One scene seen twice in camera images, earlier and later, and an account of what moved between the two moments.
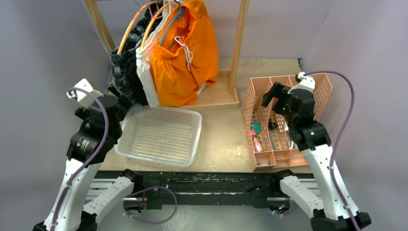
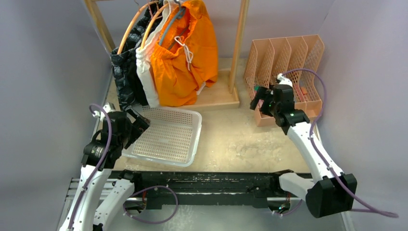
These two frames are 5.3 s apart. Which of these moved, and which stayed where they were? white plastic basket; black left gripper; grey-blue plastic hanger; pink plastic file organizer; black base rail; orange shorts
Moved: black left gripper; pink plastic file organizer
Stayed: black base rail; white plastic basket; orange shorts; grey-blue plastic hanger
